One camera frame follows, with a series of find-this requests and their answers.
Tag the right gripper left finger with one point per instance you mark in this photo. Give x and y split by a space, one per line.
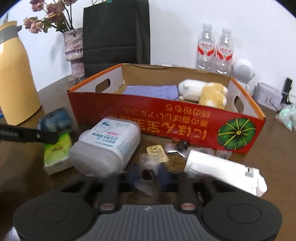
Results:
116 183

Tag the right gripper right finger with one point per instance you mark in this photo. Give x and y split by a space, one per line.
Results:
180 184

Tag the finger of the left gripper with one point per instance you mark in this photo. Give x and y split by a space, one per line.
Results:
25 135

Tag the blue snack packet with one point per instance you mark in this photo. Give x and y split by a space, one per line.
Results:
56 121

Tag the yellow thermos jug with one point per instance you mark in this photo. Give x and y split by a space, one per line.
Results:
19 97

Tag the white wet wipes pack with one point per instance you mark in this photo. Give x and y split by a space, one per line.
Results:
106 148

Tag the small clear plastic packet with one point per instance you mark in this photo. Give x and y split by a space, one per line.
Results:
181 148

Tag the gold foil bar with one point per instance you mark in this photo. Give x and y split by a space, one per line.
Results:
158 153

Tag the green tissue pack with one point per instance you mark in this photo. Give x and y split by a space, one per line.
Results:
56 156

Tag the white rolled bag pack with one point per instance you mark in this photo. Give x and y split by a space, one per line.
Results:
204 161

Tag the orange cardboard box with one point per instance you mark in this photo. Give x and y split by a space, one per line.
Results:
234 128

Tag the white and yellow plush toy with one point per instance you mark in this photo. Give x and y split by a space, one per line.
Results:
210 94

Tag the purple cloth pouch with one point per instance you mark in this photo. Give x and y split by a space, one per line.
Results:
168 92

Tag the pink textured vase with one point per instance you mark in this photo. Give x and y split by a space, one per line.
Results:
73 45

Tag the white tin box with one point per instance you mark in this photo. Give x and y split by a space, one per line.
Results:
268 96

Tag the crumpled translucent plastic wrap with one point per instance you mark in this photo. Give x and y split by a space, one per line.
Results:
286 116

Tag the left standing water bottle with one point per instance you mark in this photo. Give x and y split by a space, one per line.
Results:
205 48

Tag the standing water bottle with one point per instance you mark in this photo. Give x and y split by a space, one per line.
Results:
205 48
224 52

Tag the white round speaker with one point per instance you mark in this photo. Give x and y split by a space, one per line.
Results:
243 71

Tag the right standing water bottle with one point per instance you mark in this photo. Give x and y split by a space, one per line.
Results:
224 52

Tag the black binder clip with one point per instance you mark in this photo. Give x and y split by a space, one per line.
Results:
287 87

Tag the black paper bag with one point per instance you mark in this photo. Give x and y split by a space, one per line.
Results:
116 32

